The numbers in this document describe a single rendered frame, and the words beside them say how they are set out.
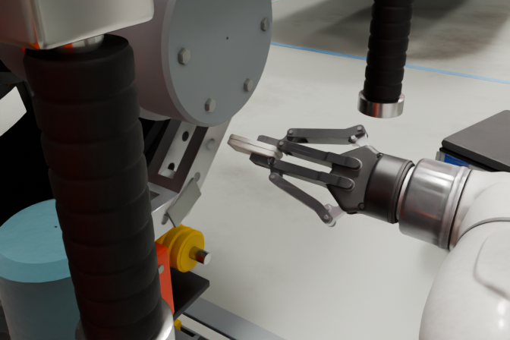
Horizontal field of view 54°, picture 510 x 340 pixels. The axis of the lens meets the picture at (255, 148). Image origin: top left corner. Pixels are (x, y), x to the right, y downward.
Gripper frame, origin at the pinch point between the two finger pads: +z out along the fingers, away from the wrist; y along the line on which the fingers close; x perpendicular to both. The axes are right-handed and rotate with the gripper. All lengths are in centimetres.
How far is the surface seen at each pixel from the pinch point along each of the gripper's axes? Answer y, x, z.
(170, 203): -11.0, 7.8, 3.2
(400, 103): 5.4, 12.2, -19.4
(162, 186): -9.4, 7.0, 6.0
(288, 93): 70, -161, 84
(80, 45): -9.0, 45.7, -18.0
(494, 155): 34, -76, -23
